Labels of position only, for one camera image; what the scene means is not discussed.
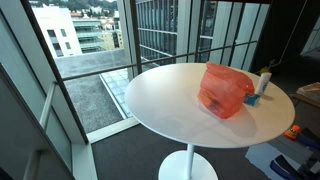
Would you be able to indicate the brown cardboard box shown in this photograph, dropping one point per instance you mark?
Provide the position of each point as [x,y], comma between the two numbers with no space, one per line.
[310,93]

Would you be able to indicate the orange plastic bag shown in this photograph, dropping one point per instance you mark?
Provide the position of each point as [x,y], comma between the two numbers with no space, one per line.
[223,90]

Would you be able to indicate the teal plastic box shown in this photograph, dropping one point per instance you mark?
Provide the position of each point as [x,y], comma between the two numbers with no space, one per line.
[251,99]

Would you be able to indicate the white stick tube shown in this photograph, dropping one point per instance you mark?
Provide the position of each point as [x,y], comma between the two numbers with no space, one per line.
[263,83]

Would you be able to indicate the orange toy cone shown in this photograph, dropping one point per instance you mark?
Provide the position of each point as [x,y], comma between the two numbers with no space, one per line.
[292,132]

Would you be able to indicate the white floor sheet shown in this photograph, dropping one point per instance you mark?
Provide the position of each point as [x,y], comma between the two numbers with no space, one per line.
[261,158]

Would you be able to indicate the white table pedestal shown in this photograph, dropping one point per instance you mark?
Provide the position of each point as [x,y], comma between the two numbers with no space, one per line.
[188,166]

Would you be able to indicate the blue and black floor gear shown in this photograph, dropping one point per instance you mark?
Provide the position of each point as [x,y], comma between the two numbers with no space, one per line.
[288,168]

